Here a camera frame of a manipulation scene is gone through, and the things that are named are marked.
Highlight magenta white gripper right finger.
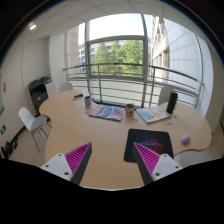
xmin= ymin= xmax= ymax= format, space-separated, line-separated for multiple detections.
xmin=133 ymin=143 xmax=182 ymax=185

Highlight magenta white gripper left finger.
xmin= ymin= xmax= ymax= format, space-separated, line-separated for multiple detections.
xmin=42 ymin=143 xmax=92 ymax=185

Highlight black mouse pad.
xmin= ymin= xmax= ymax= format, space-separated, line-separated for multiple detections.
xmin=124 ymin=129 xmax=174 ymax=162

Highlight lilac computer mouse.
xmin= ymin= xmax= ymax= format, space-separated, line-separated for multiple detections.
xmin=181 ymin=135 xmax=190 ymax=144

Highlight open light blue magazine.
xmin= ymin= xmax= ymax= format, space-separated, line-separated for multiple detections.
xmin=136 ymin=106 xmax=170 ymax=123

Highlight white chair wooden legs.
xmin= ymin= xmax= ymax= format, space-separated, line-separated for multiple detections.
xmin=18 ymin=107 xmax=50 ymax=147

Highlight black cylindrical speaker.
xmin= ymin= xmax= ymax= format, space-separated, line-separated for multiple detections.
xmin=166 ymin=91 xmax=178 ymax=114

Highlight red blue magazine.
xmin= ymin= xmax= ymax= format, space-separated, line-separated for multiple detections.
xmin=89 ymin=104 xmax=125 ymax=121

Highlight small black device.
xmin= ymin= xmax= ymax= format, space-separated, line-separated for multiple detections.
xmin=73 ymin=94 xmax=83 ymax=99

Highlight white chair behind table right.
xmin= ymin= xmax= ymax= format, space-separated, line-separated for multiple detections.
xmin=158 ymin=86 xmax=174 ymax=105

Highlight white chair behind table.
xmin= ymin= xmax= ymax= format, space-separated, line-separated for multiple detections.
xmin=58 ymin=83 xmax=73 ymax=93
xmin=158 ymin=86 xmax=174 ymax=105

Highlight green exit sign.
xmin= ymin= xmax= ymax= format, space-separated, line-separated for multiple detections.
xmin=0 ymin=125 xmax=6 ymax=135

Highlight white chair behind table left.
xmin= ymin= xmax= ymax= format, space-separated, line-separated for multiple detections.
xmin=58 ymin=83 xmax=73 ymax=93

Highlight white chair near printer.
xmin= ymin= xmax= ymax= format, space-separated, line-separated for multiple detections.
xmin=45 ymin=82 xmax=56 ymax=97

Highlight metal railing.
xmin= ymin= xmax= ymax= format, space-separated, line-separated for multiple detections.
xmin=63 ymin=63 xmax=204 ymax=108

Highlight black office printer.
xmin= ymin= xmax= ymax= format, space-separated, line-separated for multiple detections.
xmin=28 ymin=76 xmax=52 ymax=113

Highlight ceiling light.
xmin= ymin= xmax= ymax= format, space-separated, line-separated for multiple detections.
xmin=29 ymin=23 xmax=37 ymax=30

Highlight orange wall sign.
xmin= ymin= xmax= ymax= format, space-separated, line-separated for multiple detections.
xmin=3 ymin=82 xmax=7 ymax=92

